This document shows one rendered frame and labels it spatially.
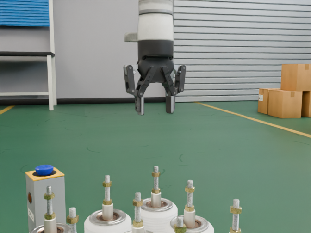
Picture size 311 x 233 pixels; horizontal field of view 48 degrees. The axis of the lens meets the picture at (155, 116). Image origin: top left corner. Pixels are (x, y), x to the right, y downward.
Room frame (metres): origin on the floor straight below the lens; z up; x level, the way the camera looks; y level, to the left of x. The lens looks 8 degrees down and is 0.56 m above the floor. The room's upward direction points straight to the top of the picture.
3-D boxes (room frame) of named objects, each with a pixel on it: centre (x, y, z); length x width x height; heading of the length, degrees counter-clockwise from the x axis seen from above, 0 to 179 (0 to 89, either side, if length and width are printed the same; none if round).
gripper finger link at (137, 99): (0.72, 0.04, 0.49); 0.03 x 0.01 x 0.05; 116
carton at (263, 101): (4.28, -1.47, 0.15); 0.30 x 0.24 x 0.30; 101
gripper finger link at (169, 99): (0.75, -0.03, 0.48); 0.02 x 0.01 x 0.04; 26
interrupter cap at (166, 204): (0.74, 0.00, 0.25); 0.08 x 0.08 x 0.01
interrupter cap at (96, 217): (0.67, 0.10, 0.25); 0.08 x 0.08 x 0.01
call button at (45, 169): (0.77, 0.26, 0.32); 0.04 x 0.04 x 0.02
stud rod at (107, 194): (0.67, 0.10, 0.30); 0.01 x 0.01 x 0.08
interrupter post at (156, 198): (0.74, 0.00, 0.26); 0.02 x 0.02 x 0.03
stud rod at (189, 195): (0.64, -0.07, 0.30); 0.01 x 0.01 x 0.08
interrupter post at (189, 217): (0.64, -0.07, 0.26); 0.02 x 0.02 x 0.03
